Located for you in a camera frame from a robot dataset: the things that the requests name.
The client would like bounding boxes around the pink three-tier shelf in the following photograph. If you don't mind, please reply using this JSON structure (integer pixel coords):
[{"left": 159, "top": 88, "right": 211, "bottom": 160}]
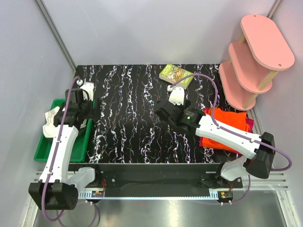
[{"left": 219, "top": 14, "right": 295, "bottom": 111}]

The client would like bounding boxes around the magenta folded t-shirt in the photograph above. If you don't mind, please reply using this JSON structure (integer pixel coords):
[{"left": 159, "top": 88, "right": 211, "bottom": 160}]
[{"left": 199, "top": 108, "right": 254, "bottom": 154}]

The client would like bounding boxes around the white and green t-shirt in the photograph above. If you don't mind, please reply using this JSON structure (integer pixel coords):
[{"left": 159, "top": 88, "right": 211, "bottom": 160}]
[{"left": 43, "top": 106, "right": 88, "bottom": 139}]

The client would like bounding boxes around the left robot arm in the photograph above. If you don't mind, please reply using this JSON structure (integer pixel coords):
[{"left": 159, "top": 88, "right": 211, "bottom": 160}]
[{"left": 28, "top": 83, "right": 102, "bottom": 210}]

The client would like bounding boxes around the green paperback book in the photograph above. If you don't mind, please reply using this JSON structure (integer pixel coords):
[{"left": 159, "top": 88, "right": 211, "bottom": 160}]
[{"left": 159, "top": 64, "right": 193, "bottom": 89}]

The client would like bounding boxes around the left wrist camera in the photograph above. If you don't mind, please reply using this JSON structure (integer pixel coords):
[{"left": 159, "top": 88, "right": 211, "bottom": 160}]
[{"left": 76, "top": 79, "right": 95, "bottom": 101}]

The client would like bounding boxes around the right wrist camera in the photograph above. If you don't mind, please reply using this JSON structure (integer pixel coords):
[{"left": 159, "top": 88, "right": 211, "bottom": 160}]
[{"left": 167, "top": 86, "right": 185, "bottom": 106}]

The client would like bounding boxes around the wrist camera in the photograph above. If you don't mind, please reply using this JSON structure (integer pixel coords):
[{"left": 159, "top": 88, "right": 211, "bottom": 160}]
[
  {"left": 167, "top": 86, "right": 185, "bottom": 106},
  {"left": 76, "top": 79, "right": 95, "bottom": 101}
]

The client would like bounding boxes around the green plastic tray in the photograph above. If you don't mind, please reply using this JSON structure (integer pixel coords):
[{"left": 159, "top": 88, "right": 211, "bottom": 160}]
[{"left": 34, "top": 98, "right": 94, "bottom": 163}]

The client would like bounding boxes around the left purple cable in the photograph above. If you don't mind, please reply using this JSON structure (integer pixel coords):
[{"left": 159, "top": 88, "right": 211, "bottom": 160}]
[{"left": 41, "top": 76, "right": 100, "bottom": 227}]

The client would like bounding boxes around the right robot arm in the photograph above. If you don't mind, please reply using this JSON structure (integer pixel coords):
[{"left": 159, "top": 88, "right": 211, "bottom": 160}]
[{"left": 154, "top": 100, "right": 275, "bottom": 188}]

